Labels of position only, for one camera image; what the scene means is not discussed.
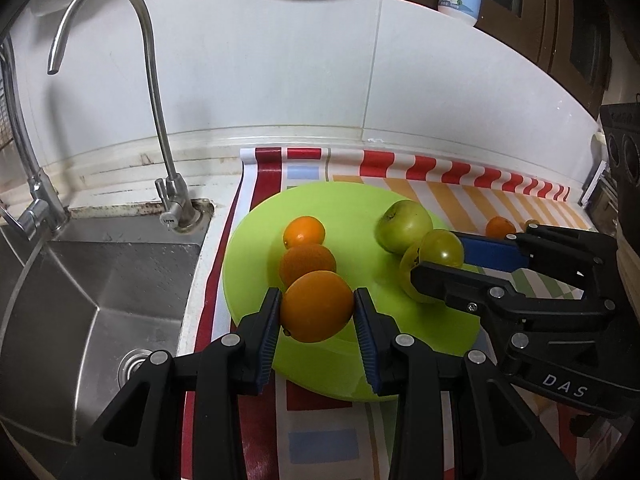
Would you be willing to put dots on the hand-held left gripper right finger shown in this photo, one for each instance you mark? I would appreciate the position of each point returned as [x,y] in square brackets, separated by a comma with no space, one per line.
[367,345]

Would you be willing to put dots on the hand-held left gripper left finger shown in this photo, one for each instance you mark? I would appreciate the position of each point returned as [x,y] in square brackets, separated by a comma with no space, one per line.
[265,345]

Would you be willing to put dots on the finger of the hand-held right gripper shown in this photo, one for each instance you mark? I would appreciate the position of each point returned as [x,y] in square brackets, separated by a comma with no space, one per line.
[460,287]
[500,255]

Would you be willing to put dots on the green apple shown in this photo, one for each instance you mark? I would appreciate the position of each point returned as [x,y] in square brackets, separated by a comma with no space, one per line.
[404,225]
[409,272]

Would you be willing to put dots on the orange mandarin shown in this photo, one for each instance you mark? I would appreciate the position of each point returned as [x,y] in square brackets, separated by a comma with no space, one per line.
[305,262]
[304,232]
[316,305]
[500,227]

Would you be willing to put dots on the green plate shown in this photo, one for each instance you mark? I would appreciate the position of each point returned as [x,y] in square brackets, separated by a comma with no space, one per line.
[250,260]

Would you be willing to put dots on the striped colourful tablecloth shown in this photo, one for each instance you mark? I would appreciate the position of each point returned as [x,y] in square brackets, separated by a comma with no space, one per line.
[320,435]

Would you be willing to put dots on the stainless steel sink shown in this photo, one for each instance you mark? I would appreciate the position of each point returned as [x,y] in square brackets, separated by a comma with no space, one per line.
[100,290]

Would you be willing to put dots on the thin gooseneck faucet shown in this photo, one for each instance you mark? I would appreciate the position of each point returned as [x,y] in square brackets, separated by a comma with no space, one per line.
[160,125]

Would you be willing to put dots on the large chrome faucet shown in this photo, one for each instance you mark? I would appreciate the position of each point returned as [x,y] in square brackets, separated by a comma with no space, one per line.
[30,185]

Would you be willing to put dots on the dark wooden window frame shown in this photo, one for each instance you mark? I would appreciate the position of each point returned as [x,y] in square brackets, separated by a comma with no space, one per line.
[550,25]

